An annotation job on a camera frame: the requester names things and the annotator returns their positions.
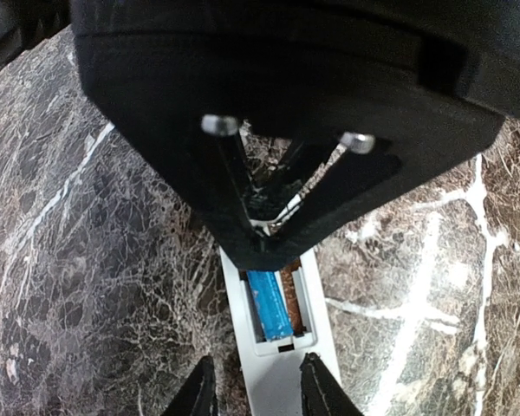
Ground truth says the blue battery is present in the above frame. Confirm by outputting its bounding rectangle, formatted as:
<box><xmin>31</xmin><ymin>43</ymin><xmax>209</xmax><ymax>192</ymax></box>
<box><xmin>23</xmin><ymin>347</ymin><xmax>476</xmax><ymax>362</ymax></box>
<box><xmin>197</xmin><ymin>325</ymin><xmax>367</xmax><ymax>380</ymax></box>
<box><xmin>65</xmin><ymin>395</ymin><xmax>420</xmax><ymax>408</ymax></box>
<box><xmin>246</xmin><ymin>270</ymin><xmax>294</xmax><ymax>341</ymax></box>

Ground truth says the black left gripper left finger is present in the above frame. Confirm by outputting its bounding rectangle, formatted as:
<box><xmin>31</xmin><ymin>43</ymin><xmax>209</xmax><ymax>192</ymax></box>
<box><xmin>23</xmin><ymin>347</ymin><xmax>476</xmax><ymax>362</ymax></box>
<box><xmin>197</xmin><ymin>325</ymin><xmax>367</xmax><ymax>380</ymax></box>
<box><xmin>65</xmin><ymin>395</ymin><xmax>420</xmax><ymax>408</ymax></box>
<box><xmin>162</xmin><ymin>355</ymin><xmax>218</xmax><ymax>416</ymax></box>

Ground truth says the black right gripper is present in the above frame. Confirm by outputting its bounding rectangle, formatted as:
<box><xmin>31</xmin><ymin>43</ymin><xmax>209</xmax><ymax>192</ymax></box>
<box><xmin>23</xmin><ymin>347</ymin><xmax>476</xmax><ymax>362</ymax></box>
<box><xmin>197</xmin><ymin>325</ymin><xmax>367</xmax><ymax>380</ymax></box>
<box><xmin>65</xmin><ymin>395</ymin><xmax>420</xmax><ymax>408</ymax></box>
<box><xmin>71</xmin><ymin>1</ymin><xmax>520</xmax><ymax>270</ymax></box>

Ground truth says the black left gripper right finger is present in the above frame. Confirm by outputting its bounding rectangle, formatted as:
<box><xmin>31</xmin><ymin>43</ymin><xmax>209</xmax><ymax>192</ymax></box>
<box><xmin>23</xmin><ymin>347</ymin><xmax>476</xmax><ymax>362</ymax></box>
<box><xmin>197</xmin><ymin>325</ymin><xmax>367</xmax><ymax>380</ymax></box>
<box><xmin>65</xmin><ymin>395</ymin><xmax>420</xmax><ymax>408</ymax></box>
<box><xmin>300</xmin><ymin>353</ymin><xmax>363</xmax><ymax>416</ymax></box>

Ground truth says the white remote control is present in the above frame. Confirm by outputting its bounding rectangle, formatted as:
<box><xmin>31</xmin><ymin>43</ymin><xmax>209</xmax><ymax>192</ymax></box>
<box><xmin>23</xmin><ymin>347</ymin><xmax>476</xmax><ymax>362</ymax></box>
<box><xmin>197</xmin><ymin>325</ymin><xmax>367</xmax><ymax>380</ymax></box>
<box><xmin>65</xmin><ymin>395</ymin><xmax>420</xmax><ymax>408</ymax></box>
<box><xmin>220</xmin><ymin>250</ymin><xmax>341</xmax><ymax>415</ymax></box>

